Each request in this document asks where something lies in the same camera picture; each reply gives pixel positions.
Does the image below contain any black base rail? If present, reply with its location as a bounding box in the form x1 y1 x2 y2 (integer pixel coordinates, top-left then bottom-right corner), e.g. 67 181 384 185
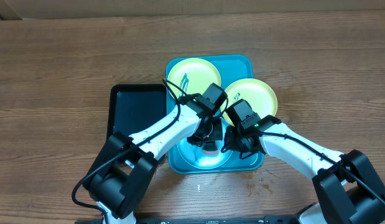
136 215 298 224

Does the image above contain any light blue plate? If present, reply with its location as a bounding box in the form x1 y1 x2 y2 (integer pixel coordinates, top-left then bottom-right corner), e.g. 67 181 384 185
169 118 232 174

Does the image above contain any yellow plate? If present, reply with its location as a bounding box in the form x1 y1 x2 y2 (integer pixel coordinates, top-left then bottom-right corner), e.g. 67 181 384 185
167 58 221 95
225 78 278 118

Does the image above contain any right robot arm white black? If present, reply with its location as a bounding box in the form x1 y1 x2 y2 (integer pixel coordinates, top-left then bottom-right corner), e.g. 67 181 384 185
223 114 385 224

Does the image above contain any round sponge scrubber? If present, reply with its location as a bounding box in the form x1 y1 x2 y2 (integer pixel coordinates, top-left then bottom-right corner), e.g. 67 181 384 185
202 141 219 156

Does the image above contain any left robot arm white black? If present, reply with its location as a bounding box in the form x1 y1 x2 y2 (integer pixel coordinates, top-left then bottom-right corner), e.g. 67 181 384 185
77 92 228 223

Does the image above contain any teal plastic tray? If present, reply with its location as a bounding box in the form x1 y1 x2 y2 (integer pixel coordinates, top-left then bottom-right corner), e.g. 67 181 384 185
166 55 264 173

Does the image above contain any black plastic tray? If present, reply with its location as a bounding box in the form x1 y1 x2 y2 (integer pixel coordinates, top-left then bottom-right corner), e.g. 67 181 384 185
106 84 167 138

